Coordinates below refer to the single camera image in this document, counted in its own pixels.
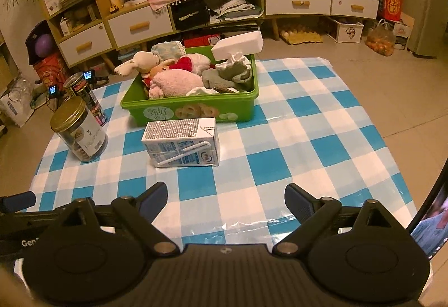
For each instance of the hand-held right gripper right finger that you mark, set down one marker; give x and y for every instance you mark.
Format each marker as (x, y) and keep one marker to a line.
(297, 202)

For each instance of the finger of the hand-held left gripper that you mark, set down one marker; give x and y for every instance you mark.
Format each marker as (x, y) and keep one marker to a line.
(17, 201)

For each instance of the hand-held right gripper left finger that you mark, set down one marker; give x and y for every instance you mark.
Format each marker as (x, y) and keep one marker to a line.
(154, 200)

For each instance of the green plastic bin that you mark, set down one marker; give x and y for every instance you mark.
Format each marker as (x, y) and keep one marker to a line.
(157, 114)

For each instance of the pink plush toy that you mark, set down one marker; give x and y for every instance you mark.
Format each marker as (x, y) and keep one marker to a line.
(178, 83)

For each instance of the cream rabbit plush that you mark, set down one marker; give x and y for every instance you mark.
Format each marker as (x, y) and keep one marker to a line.
(141, 60)

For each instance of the grey cloth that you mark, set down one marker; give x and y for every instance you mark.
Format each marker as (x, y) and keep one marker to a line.
(231, 70)

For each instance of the white sponge block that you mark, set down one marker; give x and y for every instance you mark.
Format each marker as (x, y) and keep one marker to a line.
(238, 44)

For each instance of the white milk carton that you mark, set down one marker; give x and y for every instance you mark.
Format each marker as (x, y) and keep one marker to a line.
(178, 139)

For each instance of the blue checkered tablecloth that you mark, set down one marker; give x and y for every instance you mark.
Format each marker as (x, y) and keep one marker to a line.
(280, 118)

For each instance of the clear jar with gold lid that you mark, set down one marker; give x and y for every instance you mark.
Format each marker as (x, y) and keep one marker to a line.
(82, 132)

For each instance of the white plastic bag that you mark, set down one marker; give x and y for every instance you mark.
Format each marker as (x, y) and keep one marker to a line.
(15, 104)

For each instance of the small lit-screen device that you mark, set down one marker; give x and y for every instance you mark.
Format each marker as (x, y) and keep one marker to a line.
(53, 90)
(88, 75)

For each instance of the colourful metal can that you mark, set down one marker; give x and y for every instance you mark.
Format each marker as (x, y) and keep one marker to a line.
(87, 97)

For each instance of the orange printed box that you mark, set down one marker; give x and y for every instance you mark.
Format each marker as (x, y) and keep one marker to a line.
(50, 69)

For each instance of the tablet screen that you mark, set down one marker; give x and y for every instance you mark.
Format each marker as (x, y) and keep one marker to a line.
(434, 223)

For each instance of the plush toy with red hat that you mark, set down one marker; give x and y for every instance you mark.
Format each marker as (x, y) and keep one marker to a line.
(185, 63)

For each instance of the pale blue lace cloth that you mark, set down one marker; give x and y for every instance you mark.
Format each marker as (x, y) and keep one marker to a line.
(168, 49)

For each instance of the purple ball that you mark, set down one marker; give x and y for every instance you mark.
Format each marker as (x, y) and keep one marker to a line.
(44, 46)

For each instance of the red box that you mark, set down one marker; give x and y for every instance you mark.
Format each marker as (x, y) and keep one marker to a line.
(203, 41)

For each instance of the egg tray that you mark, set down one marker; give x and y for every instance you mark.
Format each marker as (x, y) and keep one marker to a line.
(301, 34)

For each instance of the white drawer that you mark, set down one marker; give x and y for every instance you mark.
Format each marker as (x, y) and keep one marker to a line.
(355, 7)
(140, 27)
(297, 2)
(85, 44)

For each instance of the white basket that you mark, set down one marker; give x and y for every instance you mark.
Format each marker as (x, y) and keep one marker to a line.
(346, 30)

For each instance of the bag of oranges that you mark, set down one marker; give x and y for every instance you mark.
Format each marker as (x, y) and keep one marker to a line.
(381, 42)

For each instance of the black bag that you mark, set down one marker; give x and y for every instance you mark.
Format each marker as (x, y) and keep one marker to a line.
(190, 14)

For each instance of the cardboard box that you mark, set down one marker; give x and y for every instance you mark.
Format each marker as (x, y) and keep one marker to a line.
(402, 32)

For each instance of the stack of folded papers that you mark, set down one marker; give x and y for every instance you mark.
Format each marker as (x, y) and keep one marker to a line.
(238, 7)

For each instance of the refrigerator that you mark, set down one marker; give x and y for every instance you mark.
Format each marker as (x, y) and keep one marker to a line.
(428, 13)

